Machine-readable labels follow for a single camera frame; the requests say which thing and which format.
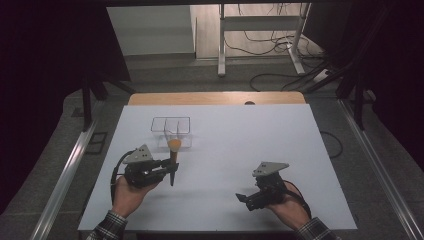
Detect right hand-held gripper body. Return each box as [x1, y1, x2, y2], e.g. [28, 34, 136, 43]
[245, 161, 291, 212]

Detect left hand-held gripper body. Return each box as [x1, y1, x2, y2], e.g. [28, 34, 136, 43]
[122, 143, 168, 190]

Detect makeup brush with black handle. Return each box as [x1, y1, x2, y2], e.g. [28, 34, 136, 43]
[166, 138, 183, 187]

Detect clear acrylic organizer box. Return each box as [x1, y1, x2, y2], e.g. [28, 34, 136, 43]
[150, 116, 194, 150]

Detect person's right hand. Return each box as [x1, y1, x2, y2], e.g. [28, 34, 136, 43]
[264, 181, 313, 232]

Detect person's left hand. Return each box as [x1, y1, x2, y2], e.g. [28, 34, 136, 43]
[111, 175, 162, 220]

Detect white table cover sheet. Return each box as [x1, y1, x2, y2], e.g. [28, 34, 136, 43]
[77, 103, 358, 232]

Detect black floor plate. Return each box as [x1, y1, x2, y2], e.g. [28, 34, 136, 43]
[84, 131, 109, 156]

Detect wooden table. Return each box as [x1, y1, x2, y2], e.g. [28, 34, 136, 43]
[127, 91, 307, 107]

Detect black metal stand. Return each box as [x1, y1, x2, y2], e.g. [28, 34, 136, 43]
[80, 75, 137, 133]
[301, 6, 394, 132]

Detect white power strip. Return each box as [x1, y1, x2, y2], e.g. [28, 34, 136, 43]
[312, 68, 332, 85]

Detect white panel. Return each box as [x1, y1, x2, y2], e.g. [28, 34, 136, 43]
[106, 4, 198, 57]

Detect dark curtain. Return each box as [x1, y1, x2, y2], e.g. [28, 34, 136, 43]
[301, 0, 424, 172]
[0, 0, 132, 215]

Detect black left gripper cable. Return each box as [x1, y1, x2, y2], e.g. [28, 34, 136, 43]
[109, 149, 136, 205]

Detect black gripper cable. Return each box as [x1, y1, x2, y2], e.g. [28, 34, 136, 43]
[109, 149, 136, 205]
[282, 179, 313, 220]

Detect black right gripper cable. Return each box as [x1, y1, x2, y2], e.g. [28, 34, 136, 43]
[282, 179, 313, 220]

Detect aluminium rail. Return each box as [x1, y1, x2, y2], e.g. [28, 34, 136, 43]
[337, 99, 424, 240]
[29, 119, 101, 240]

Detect black floor cable loop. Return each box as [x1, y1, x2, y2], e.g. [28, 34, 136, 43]
[319, 130, 344, 160]

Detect long black floor cable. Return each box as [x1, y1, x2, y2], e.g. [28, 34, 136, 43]
[249, 65, 331, 93]

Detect tangled black floor cables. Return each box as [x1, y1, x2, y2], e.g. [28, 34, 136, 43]
[222, 3, 326, 68]

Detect white metal desk frame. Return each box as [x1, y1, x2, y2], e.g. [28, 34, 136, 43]
[217, 3, 313, 78]

